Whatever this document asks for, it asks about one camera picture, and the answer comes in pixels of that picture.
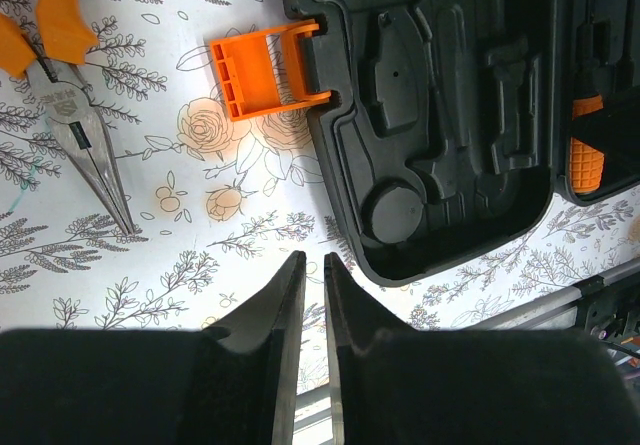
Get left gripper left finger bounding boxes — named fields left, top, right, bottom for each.
left=1, top=251, right=306, bottom=444

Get black plastic tool case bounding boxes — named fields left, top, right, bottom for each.
left=208, top=0, right=640, bottom=287

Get orange long-nose pliers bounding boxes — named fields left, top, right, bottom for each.
left=1, top=0, right=135, bottom=235

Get large orange screwdriver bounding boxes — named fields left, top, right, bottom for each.
left=569, top=54, right=609, bottom=196

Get aluminium front rail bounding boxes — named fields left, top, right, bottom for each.
left=293, top=258, right=639, bottom=444

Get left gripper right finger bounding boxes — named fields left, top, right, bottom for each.
left=324, top=254, right=639, bottom=444

